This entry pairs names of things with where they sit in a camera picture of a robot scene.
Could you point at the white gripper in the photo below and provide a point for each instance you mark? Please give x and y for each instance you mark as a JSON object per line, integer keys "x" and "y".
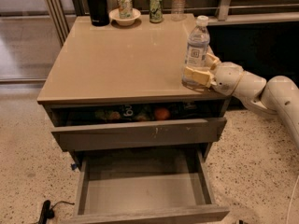
{"x": 227, "y": 77}

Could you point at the clear blue label plastic bottle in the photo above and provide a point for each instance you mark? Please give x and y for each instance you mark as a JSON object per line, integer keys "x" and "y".
{"x": 197, "y": 45}

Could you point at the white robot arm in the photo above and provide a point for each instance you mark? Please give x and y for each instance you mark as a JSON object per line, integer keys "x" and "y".
{"x": 276, "y": 97}

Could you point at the orange fruit in drawer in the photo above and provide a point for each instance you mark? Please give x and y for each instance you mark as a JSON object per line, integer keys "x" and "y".
{"x": 161, "y": 113}

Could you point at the clear water bottle at back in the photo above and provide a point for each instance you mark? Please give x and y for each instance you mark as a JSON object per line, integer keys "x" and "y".
{"x": 177, "y": 10}

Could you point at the black snack bag in drawer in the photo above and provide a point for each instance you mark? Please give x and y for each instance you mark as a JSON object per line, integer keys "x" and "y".
{"x": 123, "y": 113}

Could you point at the tan top drawer cabinet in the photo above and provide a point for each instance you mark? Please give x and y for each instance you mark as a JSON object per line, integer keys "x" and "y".
{"x": 114, "y": 65}

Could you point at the grey top drawer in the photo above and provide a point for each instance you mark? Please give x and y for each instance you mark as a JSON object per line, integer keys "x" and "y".
{"x": 203, "y": 125}

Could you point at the grey drawer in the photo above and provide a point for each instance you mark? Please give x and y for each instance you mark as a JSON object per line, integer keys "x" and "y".
{"x": 203, "y": 125}
{"x": 157, "y": 185}

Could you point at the grey middle drawer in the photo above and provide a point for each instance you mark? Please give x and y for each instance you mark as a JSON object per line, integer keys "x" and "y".
{"x": 157, "y": 185}

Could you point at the metal railing shelf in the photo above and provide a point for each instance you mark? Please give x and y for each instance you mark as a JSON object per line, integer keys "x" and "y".
{"x": 222, "y": 12}

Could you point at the green soda can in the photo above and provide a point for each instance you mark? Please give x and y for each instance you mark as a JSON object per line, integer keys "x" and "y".
{"x": 155, "y": 11}

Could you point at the green can in bowl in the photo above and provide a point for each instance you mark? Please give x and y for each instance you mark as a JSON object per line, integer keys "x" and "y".
{"x": 125, "y": 9}

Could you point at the black insulated flask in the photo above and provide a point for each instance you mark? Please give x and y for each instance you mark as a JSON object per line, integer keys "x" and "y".
{"x": 98, "y": 12}

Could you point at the black cable plug on floor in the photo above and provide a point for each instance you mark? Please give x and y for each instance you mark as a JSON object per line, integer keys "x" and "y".
{"x": 47, "y": 211}

